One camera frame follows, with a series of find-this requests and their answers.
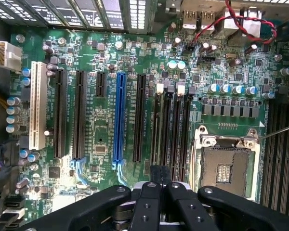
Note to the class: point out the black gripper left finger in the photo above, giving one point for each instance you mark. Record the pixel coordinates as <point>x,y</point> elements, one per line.
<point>98,207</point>

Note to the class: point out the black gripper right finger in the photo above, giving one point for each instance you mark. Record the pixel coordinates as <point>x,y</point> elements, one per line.
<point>231,207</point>

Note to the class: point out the blue expansion slot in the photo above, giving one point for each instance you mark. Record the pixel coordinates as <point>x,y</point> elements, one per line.
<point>119,118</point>

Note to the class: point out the long black expansion slot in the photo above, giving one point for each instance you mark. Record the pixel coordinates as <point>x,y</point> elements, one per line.
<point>60,113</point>
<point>139,118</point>
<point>79,115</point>

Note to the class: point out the white PCI expansion slot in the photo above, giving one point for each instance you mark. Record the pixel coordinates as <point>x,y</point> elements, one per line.
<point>38,106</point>

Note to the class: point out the short black expansion slot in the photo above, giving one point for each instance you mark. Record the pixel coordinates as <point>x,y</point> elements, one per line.
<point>101,84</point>

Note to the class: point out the metal CPU socket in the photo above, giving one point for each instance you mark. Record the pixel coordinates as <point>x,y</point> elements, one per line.
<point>225,166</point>

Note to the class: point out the black SATA connector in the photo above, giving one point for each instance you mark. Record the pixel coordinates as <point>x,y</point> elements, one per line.
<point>13,204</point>

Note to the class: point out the thin metal locking lever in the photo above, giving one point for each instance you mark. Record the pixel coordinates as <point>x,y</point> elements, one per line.
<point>279,131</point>

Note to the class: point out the green computer motherboard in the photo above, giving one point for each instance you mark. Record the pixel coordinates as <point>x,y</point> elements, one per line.
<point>101,115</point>

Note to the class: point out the white power connector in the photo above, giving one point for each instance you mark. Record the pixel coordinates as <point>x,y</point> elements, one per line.
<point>9,56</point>

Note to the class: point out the silver metal port block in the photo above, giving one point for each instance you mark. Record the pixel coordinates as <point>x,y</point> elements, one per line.
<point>251,24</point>

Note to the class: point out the metal USB port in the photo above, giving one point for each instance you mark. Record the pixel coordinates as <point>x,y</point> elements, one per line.
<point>207,20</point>
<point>190,20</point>

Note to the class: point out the metal PC case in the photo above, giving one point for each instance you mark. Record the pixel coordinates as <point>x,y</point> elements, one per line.
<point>86,13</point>

